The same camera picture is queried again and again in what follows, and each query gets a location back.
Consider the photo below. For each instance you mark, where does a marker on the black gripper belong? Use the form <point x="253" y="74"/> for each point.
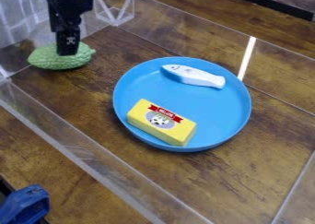
<point x="65" y="15"/>

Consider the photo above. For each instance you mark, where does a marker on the green bitter gourd toy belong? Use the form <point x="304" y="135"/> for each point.
<point x="46" y="59"/>

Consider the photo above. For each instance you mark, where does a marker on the blue round tray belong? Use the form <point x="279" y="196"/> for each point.
<point x="218" y="110"/>

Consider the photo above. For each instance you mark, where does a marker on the white toy fish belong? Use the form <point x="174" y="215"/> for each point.
<point x="193" y="76"/>

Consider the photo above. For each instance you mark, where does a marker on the yellow butter block toy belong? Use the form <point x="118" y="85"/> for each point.
<point x="161" y="123"/>

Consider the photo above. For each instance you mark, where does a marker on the blue clamp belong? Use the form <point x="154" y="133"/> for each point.
<point x="25" y="206"/>

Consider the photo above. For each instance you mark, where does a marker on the clear acrylic enclosure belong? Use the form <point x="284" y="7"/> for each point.
<point x="64" y="142"/>

